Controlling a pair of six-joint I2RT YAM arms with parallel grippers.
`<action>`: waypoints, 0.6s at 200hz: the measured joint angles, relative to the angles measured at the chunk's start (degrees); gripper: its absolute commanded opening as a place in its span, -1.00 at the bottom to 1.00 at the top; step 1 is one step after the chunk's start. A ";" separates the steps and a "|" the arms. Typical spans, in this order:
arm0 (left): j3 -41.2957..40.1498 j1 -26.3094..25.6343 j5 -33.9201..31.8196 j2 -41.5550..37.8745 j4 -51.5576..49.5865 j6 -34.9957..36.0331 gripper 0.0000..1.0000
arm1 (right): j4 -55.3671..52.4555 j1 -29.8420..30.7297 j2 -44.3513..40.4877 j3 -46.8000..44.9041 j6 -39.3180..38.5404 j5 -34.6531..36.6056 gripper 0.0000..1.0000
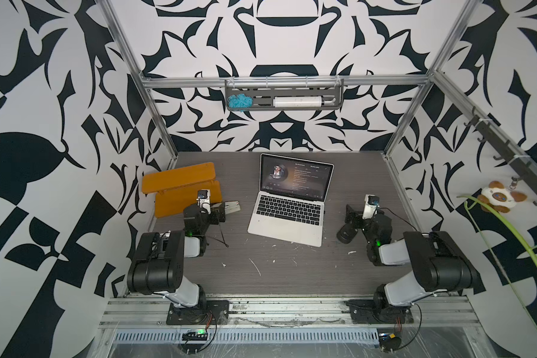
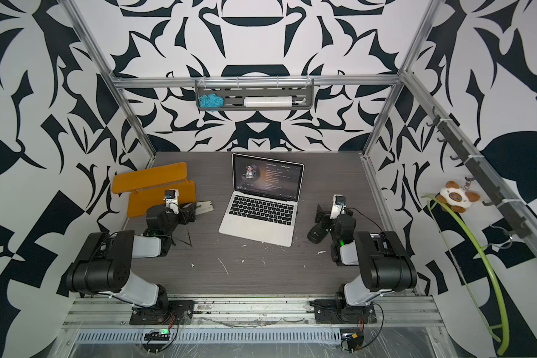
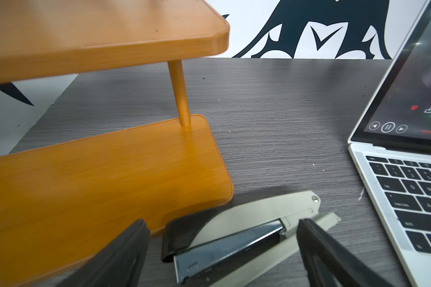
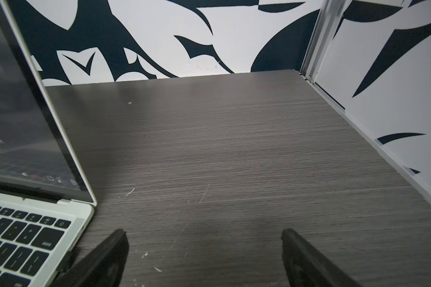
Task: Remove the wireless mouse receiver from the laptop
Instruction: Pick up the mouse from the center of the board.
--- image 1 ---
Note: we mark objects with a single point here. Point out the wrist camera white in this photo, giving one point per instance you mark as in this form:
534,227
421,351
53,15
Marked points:
203,200
372,204

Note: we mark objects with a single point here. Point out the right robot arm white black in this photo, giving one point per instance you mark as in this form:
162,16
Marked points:
437,262

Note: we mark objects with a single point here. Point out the right round black controller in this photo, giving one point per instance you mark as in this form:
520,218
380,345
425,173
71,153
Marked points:
389,342

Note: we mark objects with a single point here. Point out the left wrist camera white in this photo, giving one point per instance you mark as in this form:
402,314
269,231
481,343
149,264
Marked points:
203,200

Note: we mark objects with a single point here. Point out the green hoop tube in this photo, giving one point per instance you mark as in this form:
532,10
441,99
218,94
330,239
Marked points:
469,203

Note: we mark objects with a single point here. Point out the orange lower board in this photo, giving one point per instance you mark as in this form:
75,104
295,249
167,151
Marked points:
174,201

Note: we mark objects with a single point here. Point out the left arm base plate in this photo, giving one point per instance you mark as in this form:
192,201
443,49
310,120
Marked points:
199,315

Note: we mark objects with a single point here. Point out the beige black stapler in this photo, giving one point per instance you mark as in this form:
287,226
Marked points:
232,207

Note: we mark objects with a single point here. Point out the teal scrubber ball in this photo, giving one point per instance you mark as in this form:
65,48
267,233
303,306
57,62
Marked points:
240,101

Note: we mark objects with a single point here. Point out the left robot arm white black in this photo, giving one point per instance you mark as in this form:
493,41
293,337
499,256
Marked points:
158,263

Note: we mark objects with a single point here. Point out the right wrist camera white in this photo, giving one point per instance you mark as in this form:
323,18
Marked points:
372,204

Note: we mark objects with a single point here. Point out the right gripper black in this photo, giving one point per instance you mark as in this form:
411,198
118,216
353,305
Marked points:
356,219

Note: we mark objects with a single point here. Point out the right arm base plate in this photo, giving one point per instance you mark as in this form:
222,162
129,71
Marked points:
367,312

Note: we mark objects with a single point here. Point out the left controller board green LED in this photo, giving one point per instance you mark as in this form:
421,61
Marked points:
200,335

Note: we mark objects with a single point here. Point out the orange upper board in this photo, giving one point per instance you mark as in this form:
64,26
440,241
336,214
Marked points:
176,178

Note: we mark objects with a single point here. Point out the silver laptop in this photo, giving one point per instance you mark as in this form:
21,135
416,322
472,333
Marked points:
290,205

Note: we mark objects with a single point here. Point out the brown white plush toy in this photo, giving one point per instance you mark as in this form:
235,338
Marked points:
500,198

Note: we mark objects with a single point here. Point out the white roll on shelf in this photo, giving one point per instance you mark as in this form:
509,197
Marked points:
299,101

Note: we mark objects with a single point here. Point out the grey wall shelf rack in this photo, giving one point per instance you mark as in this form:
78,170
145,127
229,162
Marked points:
264,90

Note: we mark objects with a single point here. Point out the black hook rail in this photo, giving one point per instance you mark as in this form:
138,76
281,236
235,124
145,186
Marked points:
507,151

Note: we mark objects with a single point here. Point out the orange board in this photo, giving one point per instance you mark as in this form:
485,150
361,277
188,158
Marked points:
176,178
174,201

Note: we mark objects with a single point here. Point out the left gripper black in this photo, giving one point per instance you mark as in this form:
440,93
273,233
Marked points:
216,212

